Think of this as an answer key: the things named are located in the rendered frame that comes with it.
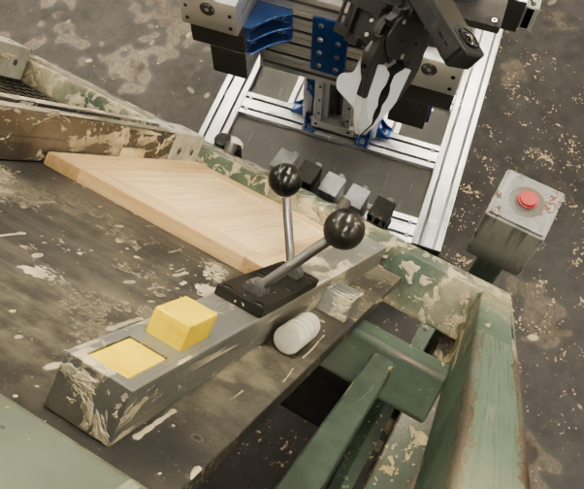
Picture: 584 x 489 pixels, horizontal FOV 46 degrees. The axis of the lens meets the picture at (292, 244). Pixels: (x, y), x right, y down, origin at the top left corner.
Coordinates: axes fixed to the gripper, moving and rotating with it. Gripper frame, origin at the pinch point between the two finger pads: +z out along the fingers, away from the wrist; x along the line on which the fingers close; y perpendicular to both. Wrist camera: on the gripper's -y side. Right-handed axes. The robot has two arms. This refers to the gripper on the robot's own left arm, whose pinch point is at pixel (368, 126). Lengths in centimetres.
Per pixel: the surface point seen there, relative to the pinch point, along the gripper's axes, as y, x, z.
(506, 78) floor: 84, -185, 14
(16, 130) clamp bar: 30.5, 27.4, 15.6
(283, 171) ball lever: -1.3, 12.9, 4.9
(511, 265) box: 1, -65, 30
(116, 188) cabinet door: 22.4, 16.7, 19.9
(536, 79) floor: 77, -193, 11
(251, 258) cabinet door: 4.1, 7.2, 20.4
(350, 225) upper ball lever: -16.2, 18.8, 2.2
